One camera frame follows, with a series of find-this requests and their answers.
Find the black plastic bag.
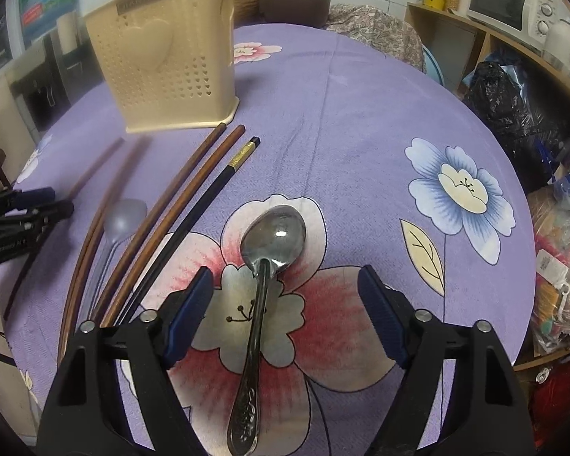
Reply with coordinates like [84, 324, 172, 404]
[463, 59, 564, 191]

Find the red bag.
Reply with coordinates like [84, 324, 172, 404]
[527, 356, 570, 438]

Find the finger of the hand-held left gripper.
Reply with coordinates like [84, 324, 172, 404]
[0, 187, 57, 214]
[0, 199, 75, 237]

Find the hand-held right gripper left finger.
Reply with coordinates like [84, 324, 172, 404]
[35, 266, 214, 456]

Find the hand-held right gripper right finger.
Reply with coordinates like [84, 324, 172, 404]
[357, 264, 537, 456]

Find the dark cabinet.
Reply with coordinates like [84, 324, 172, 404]
[9, 38, 72, 129]

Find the beige perforated utensil holder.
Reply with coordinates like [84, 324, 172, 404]
[83, 0, 241, 135]

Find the dark brown chopstick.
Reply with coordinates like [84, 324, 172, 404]
[63, 138, 127, 199]
[2, 139, 147, 321]

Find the black chopstick with gold band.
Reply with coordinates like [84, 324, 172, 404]
[116, 136, 262, 326]

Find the paisley patterned cloth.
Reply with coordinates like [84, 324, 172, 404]
[325, 4, 426, 72]

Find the blue plastic bag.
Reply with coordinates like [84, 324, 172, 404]
[537, 138, 570, 210]

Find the wooden shelf unit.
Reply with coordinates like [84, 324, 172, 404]
[405, 1, 570, 374]

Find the clear bag of colourful goods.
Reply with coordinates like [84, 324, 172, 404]
[527, 185, 570, 357]

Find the brown wooden chopstick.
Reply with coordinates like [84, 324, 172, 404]
[97, 125, 246, 326]
[57, 122, 227, 366]

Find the metal spoon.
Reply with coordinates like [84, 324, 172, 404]
[226, 205, 307, 454]

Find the blue plastic basin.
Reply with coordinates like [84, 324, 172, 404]
[420, 43, 445, 86]

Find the translucent plastic spoon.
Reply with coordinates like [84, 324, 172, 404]
[84, 198, 149, 321]

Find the brown pot with white lid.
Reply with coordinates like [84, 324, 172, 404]
[259, 0, 331, 27]

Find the white microwave oven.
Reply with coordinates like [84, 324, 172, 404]
[465, 0, 559, 53]

